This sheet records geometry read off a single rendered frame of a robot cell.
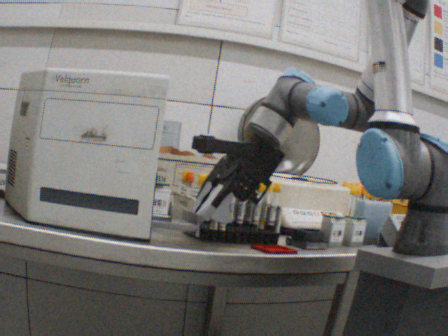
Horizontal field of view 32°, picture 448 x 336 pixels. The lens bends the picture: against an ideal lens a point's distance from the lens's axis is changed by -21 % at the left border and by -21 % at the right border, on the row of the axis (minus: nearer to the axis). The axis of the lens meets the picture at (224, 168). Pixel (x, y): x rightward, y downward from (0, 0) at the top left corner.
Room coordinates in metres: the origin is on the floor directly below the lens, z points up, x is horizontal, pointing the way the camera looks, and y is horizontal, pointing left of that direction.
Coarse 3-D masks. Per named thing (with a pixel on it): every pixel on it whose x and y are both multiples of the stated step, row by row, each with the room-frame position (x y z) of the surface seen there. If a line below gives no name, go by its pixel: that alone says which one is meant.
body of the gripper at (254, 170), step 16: (256, 128) 1.80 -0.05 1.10; (256, 144) 1.80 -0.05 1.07; (272, 144) 1.80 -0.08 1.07; (224, 160) 1.81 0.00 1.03; (240, 160) 1.77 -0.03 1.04; (256, 160) 1.81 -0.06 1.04; (272, 160) 1.82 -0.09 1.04; (224, 176) 1.77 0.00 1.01; (240, 176) 1.77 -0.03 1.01; (256, 176) 1.78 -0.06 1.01; (240, 192) 1.78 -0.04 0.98
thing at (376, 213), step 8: (360, 200) 2.05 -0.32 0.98; (360, 208) 2.05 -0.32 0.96; (368, 208) 2.04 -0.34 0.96; (376, 208) 2.05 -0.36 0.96; (384, 208) 2.07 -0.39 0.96; (368, 216) 2.04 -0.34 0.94; (376, 216) 2.06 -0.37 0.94; (384, 216) 2.07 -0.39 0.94; (368, 224) 2.05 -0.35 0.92; (376, 224) 2.06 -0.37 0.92; (368, 232) 2.05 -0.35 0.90; (376, 232) 2.06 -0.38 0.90; (368, 240) 2.04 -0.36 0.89; (376, 240) 2.05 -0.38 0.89
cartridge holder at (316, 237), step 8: (296, 232) 1.93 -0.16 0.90; (304, 232) 1.90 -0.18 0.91; (312, 232) 1.90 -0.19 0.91; (320, 232) 1.91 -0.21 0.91; (288, 240) 1.94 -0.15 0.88; (296, 240) 1.92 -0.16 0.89; (304, 240) 1.89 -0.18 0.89; (312, 240) 1.90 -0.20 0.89; (320, 240) 1.91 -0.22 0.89; (304, 248) 1.88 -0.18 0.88; (312, 248) 1.88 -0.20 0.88; (320, 248) 1.89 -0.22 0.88
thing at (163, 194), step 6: (156, 186) 1.72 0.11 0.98; (162, 186) 1.72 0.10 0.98; (168, 186) 1.73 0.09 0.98; (156, 192) 1.71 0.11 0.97; (162, 192) 1.71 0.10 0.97; (168, 192) 1.72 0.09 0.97; (156, 198) 1.71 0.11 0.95; (162, 198) 1.71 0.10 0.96; (168, 198) 1.72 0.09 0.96; (156, 204) 1.71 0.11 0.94; (162, 204) 1.71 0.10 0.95; (168, 204) 1.72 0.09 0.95; (156, 210) 1.71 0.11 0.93; (162, 210) 1.72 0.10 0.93; (168, 210) 1.72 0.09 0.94
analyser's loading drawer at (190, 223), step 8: (152, 216) 1.70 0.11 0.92; (160, 216) 1.71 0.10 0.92; (168, 216) 1.72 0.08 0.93; (184, 216) 1.79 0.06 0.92; (192, 216) 1.76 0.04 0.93; (200, 216) 1.74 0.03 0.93; (152, 224) 1.70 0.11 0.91; (160, 224) 1.70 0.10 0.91; (168, 224) 1.71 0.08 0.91; (176, 224) 1.72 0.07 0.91; (184, 224) 1.73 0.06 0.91; (192, 224) 1.74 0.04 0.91; (192, 232) 1.75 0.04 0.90
